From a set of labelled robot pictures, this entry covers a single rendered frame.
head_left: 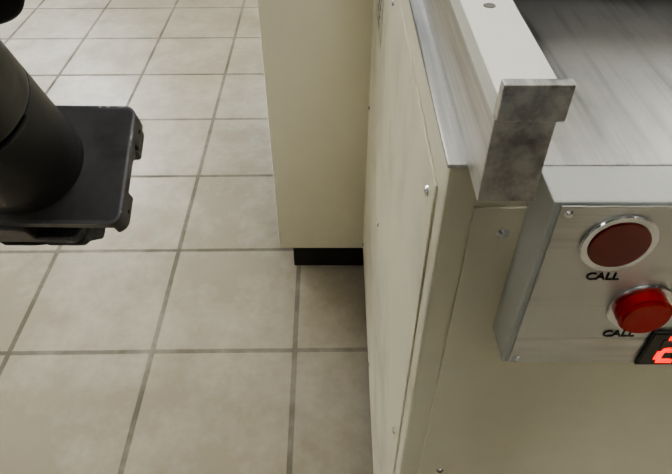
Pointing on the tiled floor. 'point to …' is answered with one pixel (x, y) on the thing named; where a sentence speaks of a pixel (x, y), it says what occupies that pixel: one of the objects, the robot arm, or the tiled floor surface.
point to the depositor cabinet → (318, 106)
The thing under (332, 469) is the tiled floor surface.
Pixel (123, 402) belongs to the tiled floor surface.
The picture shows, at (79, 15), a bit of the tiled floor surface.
